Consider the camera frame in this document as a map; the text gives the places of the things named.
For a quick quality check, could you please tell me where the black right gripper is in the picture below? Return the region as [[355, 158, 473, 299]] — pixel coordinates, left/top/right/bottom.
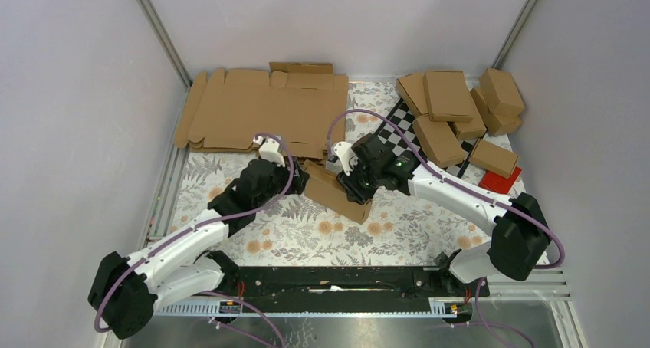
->
[[336, 157, 382, 206]]

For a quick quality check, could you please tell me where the brown cardboard box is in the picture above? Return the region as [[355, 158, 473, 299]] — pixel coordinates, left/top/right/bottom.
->
[[303, 160, 372, 224]]

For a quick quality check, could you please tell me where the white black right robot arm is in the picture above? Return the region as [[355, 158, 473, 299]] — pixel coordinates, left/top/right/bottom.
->
[[332, 134, 552, 296]]

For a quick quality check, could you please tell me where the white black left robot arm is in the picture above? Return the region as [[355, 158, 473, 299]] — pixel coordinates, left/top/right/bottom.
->
[[87, 159, 310, 339]]

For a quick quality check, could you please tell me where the folded cardboard box front centre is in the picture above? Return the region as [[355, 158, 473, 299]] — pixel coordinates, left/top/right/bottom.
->
[[413, 117, 466, 175]]

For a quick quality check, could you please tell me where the folded cardboard box back left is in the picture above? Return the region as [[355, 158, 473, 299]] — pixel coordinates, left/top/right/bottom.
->
[[396, 72, 428, 117]]

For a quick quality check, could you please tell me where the folded cardboard box large top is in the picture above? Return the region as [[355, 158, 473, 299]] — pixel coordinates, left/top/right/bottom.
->
[[424, 70, 473, 123]]

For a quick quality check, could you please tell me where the folded cardboard box middle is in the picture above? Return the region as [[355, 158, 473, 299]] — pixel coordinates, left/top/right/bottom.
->
[[448, 103, 487, 140]]

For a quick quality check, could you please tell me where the red box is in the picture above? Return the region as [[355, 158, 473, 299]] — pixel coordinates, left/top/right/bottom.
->
[[478, 166, 522, 195]]

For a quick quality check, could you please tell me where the folded cardboard box front right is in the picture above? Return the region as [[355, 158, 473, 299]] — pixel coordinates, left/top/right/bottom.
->
[[468, 139, 520, 178]]

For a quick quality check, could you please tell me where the folded cardboard box lower right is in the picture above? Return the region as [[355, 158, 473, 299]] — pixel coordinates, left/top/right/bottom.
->
[[470, 87, 522, 136]]

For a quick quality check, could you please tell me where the folded cardboard box top right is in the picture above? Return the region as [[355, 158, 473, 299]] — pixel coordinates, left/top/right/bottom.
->
[[479, 68, 525, 117]]

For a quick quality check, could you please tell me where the floral patterned table mat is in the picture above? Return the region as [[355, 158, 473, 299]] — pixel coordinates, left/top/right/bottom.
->
[[167, 82, 489, 266]]

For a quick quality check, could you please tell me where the black white checkerboard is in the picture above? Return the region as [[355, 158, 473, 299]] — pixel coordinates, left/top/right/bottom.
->
[[375, 98, 477, 178]]

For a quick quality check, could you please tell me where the stack of flat cardboard sheets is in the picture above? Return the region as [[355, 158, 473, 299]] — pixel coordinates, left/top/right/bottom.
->
[[174, 62, 349, 160]]

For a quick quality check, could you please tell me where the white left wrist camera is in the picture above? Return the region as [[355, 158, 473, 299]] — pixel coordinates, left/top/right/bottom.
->
[[253, 135, 286, 167]]

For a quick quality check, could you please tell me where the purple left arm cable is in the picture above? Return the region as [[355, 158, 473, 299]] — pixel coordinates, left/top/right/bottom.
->
[[94, 132, 296, 348]]

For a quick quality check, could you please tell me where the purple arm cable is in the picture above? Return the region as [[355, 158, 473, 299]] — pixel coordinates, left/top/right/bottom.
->
[[326, 108, 566, 348], [94, 132, 296, 348]]

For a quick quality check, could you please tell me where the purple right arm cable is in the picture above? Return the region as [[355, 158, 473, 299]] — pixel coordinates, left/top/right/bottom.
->
[[326, 108, 566, 348]]

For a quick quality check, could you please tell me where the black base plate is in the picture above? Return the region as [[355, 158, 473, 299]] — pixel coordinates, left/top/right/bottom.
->
[[214, 266, 490, 314]]

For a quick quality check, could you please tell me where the aluminium rail frame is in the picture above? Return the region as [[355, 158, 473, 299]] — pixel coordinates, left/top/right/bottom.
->
[[103, 0, 587, 348]]

